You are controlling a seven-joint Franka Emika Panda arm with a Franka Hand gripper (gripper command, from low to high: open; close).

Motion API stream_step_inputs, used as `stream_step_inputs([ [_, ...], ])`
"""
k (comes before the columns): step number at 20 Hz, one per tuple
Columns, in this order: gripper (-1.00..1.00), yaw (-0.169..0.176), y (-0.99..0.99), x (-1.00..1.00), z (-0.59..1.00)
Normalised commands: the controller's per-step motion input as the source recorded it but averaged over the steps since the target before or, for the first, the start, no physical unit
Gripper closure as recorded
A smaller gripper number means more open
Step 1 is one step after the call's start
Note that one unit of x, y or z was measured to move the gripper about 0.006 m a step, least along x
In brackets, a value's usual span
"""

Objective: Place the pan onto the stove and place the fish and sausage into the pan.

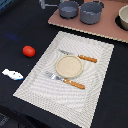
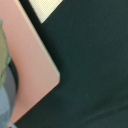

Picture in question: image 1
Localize red sausage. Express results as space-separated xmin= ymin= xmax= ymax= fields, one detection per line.
xmin=23 ymin=46 xmax=36 ymax=57

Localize white blue toy fish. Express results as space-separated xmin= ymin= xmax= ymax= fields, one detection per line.
xmin=2 ymin=69 xmax=23 ymax=80

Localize grey frying pan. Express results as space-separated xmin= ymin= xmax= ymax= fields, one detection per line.
xmin=38 ymin=0 xmax=81 ymax=20

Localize round beige plate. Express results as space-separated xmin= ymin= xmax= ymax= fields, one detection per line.
xmin=55 ymin=55 xmax=83 ymax=78

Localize woven beige placemat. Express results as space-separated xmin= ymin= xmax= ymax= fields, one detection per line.
xmin=12 ymin=30 xmax=115 ymax=128

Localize grey cooking pot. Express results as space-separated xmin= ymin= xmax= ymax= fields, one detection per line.
xmin=80 ymin=1 xmax=104 ymax=25

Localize beige bowl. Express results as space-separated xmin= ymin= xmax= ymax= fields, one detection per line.
xmin=119 ymin=5 xmax=128 ymax=30

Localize wooden handled fork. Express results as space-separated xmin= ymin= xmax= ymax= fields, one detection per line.
xmin=45 ymin=72 xmax=85 ymax=89

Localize wooden handled knife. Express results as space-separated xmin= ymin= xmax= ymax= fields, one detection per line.
xmin=58 ymin=49 xmax=97 ymax=63

